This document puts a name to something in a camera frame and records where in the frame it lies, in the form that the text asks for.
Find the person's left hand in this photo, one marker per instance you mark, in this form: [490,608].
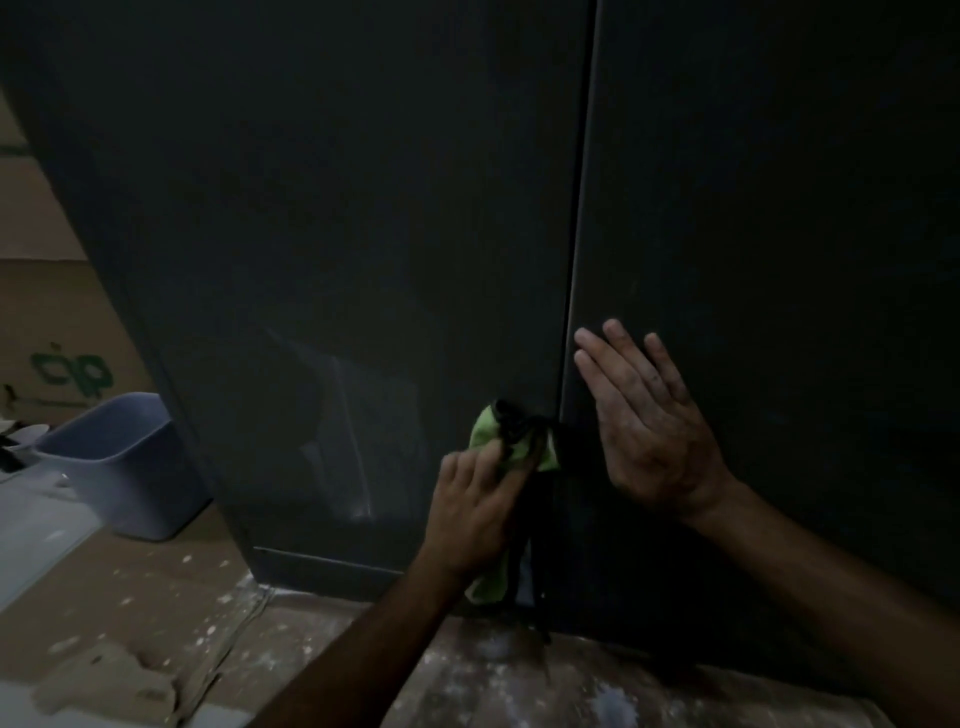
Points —
[465,525]

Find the person's right hand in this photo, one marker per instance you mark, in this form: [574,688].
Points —
[652,442]

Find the person's right middle finger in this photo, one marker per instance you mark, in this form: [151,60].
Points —
[604,364]

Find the person's left thumb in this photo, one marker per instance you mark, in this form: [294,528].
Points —
[523,474]

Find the person's right little finger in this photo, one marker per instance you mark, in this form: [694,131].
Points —
[667,367]

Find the green and black cleaning cloth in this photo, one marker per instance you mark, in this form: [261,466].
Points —
[487,429]

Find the person's right forearm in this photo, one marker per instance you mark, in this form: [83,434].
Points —
[840,592]

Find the person's left forearm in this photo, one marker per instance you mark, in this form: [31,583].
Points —
[367,652]

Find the dark grey cabinet door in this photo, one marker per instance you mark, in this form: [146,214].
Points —
[787,225]
[375,225]

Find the dark grey metal cabinet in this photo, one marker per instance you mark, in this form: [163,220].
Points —
[187,420]

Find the paint-spattered brown floor sheet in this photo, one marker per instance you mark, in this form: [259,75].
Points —
[150,592]

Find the grey-blue plastic bin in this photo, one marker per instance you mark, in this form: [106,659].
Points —
[120,465]

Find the torn brown cardboard piece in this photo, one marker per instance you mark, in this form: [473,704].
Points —
[105,686]

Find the cardboard box with green print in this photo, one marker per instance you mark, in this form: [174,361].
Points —
[52,330]

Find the white flat board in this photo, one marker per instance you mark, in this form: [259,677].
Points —
[34,532]

